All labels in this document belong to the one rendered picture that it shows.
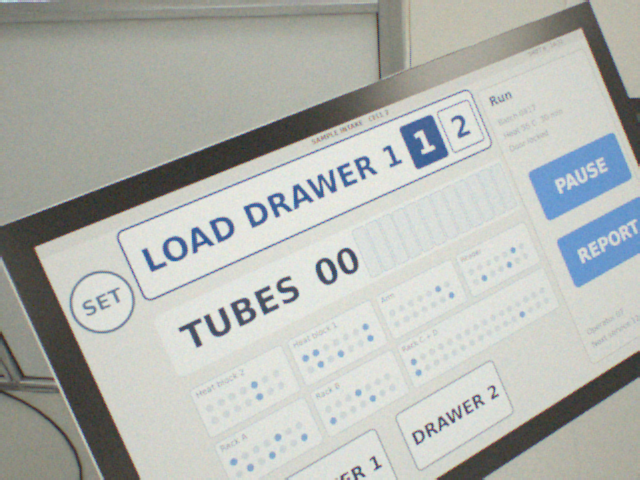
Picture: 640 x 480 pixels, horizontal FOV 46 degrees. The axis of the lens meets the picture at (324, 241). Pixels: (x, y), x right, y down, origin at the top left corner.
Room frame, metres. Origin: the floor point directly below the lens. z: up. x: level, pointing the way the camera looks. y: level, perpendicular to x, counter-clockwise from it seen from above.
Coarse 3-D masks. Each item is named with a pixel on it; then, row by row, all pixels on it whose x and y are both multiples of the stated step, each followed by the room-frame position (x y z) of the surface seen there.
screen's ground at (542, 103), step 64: (512, 64) 0.55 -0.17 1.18; (576, 64) 0.57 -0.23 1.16; (512, 128) 0.51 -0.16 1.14; (576, 128) 0.53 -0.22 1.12; (192, 192) 0.42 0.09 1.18; (64, 256) 0.37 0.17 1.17; (256, 256) 0.40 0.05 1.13; (192, 320) 0.36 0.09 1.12; (256, 320) 0.37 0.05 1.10; (320, 320) 0.37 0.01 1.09; (576, 320) 0.41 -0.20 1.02; (128, 384) 0.32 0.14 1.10; (192, 384) 0.33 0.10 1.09; (512, 384) 0.37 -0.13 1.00; (576, 384) 0.38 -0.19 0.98; (128, 448) 0.29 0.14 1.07; (192, 448) 0.30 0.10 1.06; (320, 448) 0.31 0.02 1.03
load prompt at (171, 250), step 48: (336, 144) 0.47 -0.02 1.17; (384, 144) 0.48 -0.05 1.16; (432, 144) 0.49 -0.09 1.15; (480, 144) 0.50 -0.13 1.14; (240, 192) 0.43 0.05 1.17; (288, 192) 0.44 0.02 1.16; (336, 192) 0.44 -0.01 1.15; (384, 192) 0.45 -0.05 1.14; (144, 240) 0.39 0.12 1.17; (192, 240) 0.40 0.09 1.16; (240, 240) 0.40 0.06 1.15; (144, 288) 0.37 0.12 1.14
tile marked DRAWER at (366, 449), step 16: (368, 432) 0.32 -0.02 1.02; (336, 448) 0.31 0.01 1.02; (352, 448) 0.31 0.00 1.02; (368, 448) 0.32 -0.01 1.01; (384, 448) 0.32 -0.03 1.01; (320, 464) 0.30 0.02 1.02; (336, 464) 0.30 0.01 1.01; (352, 464) 0.31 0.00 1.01; (368, 464) 0.31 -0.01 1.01; (384, 464) 0.31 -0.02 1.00
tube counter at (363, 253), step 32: (448, 192) 0.46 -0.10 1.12; (480, 192) 0.47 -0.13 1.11; (512, 192) 0.48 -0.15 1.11; (384, 224) 0.43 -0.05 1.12; (416, 224) 0.44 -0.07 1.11; (448, 224) 0.44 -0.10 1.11; (480, 224) 0.45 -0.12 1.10; (320, 256) 0.41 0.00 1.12; (352, 256) 0.41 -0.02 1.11; (384, 256) 0.42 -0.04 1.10; (416, 256) 0.42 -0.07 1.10; (320, 288) 0.39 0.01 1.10; (352, 288) 0.40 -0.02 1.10
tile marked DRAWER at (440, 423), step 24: (456, 384) 0.36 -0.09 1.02; (480, 384) 0.36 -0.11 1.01; (408, 408) 0.34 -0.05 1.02; (432, 408) 0.34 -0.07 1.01; (456, 408) 0.35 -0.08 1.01; (480, 408) 0.35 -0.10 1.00; (504, 408) 0.35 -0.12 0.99; (408, 432) 0.33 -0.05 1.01; (432, 432) 0.33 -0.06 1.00; (456, 432) 0.33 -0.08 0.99; (480, 432) 0.34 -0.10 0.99; (432, 456) 0.32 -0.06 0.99
